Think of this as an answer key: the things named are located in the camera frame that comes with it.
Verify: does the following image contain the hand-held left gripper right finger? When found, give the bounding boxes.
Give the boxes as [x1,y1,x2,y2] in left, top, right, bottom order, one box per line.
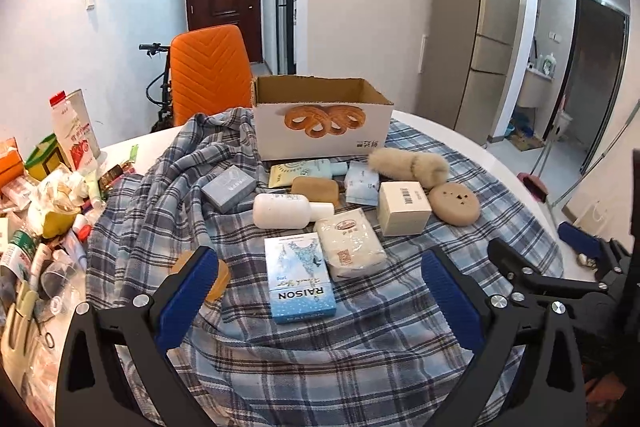
[421,248,588,427]

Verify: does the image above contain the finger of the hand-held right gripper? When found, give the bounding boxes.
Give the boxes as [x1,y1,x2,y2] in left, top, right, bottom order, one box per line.
[557,222,632,269]
[487,238,608,308]

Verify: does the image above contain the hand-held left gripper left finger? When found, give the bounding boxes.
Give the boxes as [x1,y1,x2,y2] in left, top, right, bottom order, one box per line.
[55,246,221,427]

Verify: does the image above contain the amber soap case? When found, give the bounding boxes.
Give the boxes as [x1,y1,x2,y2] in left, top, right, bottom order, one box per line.
[170,249,231,303]

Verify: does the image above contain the round beige case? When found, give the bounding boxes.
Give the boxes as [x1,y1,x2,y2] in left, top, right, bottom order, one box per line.
[428,183,482,228]

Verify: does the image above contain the blue carton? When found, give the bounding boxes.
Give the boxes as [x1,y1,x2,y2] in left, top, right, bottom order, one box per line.
[263,232,337,325]

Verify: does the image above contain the cardboard box with pretzel print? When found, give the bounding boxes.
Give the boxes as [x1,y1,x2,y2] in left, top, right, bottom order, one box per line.
[251,75,394,162]

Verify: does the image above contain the red dustpan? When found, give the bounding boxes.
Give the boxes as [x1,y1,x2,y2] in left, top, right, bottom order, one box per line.
[520,172,548,205]

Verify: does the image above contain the broom stick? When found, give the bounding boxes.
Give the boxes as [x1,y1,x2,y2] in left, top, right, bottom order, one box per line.
[530,139,551,178]

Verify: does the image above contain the metal mop pole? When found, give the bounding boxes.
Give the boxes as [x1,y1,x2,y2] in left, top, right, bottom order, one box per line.
[547,104,640,210]

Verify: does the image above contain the white square carton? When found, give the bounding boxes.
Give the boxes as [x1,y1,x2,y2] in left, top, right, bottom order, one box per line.
[376,181,432,237]

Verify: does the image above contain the patterned doormat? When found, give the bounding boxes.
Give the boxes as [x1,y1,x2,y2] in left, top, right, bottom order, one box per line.
[510,134,543,152]

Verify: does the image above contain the white soft packet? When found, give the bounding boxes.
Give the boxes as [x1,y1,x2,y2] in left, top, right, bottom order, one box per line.
[313,208,388,283]

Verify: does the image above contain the grey small carton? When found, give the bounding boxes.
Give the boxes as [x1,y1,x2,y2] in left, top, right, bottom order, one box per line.
[201,167,256,214]

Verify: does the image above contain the blue plaid cloth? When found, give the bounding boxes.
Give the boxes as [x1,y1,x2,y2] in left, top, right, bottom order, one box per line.
[87,107,563,427]

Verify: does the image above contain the white plastic bottle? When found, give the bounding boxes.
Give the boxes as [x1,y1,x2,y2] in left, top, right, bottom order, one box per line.
[252,192,335,230]

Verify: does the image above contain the light blue packet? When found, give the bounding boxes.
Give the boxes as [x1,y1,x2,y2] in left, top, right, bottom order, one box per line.
[344,161,381,206]

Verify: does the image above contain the fluffy beige scrunchie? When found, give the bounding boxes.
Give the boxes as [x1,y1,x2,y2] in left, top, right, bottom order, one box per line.
[368,148,451,190]

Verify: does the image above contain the white sink cabinet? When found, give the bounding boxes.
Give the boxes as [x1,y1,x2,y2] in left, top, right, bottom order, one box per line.
[517,68,553,108]

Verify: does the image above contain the dark glass door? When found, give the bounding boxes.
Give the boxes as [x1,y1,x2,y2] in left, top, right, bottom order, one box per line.
[547,0,630,178]

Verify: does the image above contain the pile of assorted toiletries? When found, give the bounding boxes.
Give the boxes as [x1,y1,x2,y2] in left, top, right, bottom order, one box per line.
[0,157,143,413]

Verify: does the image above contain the brown soap bar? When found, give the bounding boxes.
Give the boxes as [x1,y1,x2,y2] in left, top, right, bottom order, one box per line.
[291,177,341,208]

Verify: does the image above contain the pale green small bottle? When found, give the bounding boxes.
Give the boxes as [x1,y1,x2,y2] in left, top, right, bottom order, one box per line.
[307,158,351,180]

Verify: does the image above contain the green yellow box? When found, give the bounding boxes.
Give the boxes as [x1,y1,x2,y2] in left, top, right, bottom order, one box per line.
[25,133,71,180]

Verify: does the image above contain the red white carton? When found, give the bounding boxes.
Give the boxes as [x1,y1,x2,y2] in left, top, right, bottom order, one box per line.
[49,89,103,170]

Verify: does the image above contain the orange box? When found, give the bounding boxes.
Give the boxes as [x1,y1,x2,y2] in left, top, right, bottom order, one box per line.
[0,138,26,188]

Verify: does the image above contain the orange chair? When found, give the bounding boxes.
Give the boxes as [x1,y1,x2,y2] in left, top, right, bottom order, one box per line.
[169,25,253,128]

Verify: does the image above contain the beige refrigerator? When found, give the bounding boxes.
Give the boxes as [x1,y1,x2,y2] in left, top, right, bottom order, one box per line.
[416,0,523,146]

